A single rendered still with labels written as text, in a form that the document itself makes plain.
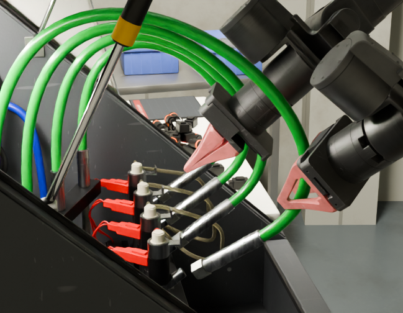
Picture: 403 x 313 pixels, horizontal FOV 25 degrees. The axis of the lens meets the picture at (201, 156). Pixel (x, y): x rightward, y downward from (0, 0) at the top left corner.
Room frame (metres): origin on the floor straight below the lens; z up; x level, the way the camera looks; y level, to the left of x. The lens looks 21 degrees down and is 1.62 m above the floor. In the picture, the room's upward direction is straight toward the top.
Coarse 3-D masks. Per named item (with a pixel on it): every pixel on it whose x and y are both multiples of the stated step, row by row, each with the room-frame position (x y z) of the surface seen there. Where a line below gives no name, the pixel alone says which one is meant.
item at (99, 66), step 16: (128, 48) 1.26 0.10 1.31; (160, 48) 1.27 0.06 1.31; (96, 64) 1.26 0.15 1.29; (192, 64) 1.28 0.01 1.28; (96, 80) 1.26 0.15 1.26; (208, 80) 1.28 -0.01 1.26; (80, 112) 1.25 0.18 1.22; (80, 144) 1.25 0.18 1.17; (80, 160) 1.25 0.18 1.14; (80, 176) 1.25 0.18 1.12; (192, 176) 1.28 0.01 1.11; (176, 192) 1.27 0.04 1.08
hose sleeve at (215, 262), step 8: (256, 232) 0.93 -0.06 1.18; (240, 240) 0.93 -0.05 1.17; (248, 240) 0.93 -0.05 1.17; (256, 240) 0.92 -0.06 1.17; (224, 248) 0.94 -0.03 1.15; (232, 248) 0.93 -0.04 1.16; (240, 248) 0.93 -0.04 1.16; (248, 248) 0.92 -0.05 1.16; (208, 256) 0.94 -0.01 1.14; (216, 256) 0.93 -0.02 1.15; (224, 256) 0.93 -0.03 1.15; (232, 256) 0.93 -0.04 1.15; (208, 264) 0.94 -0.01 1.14; (216, 264) 0.93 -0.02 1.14; (224, 264) 0.93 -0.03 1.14
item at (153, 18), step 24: (72, 24) 0.97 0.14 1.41; (168, 24) 0.95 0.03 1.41; (24, 48) 0.98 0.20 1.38; (216, 48) 0.93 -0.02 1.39; (0, 96) 0.99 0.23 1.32; (0, 120) 0.99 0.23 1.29; (288, 120) 0.92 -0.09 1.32; (0, 144) 0.99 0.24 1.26; (288, 216) 0.92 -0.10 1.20; (264, 240) 0.92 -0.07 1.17
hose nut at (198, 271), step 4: (200, 260) 0.94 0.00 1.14; (192, 264) 0.95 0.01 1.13; (196, 264) 0.94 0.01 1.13; (200, 264) 0.94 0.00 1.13; (192, 268) 0.94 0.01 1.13; (196, 268) 0.94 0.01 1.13; (200, 268) 0.94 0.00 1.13; (192, 272) 0.94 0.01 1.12; (196, 272) 0.94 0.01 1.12; (200, 272) 0.94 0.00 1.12; (204, 272) 0.93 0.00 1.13; (208, 272) 0.94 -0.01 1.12; (196, 276) 0.94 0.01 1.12; (200, 276) 0.94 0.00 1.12; (204, 276) 0.94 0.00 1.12
